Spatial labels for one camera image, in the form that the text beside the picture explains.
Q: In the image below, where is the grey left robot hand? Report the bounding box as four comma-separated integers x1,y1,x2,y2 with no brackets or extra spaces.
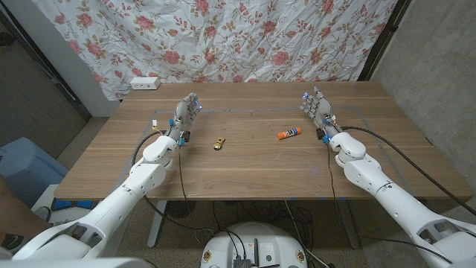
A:
166,92,203,144

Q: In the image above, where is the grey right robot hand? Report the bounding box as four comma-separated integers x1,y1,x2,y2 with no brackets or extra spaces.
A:
300,86,341,139

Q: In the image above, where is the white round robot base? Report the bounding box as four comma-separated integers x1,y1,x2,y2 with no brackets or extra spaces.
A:
199,222,309,268

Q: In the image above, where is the white power strip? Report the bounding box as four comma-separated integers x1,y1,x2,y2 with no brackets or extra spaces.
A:
129,76,161,91

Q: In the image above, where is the floral backdrop cloth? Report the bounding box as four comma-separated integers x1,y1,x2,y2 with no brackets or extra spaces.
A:
31,0,399,101

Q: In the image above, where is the black backdrop stand pole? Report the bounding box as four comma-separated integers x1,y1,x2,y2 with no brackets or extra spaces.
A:
358,0,412,82

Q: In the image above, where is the black round floor object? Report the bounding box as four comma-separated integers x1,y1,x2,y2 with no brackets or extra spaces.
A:
165,200,197,220

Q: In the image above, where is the white table leg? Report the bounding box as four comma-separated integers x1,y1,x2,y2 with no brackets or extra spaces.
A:
147,200,168,249

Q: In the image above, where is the grey table leg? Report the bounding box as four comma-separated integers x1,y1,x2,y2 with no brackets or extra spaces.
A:
336,199,361,249

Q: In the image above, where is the blue plastic bin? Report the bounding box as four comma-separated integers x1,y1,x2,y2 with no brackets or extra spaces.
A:
0,136,70,209

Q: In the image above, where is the white sneaker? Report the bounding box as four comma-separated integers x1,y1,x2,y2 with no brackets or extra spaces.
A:
33,205,53,223

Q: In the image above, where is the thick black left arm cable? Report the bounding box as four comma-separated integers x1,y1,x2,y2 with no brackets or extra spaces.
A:
132,130,205,232

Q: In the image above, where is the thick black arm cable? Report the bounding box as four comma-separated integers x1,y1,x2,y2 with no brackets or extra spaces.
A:
132,130,205,232
340,126,476,217

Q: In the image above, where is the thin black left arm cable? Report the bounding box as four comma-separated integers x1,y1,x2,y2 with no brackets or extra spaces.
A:
177,143,189,204

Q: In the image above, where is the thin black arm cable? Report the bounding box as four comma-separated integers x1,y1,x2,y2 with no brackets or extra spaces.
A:
326,143,454,264
177,143,189,204

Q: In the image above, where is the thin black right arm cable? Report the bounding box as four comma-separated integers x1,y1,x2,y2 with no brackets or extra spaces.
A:
326,143,454,264

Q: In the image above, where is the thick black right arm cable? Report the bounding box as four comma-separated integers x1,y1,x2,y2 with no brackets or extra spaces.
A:
340,126,476,217

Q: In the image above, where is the white floor cable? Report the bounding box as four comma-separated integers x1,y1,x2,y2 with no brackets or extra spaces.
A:
284,200,330,268

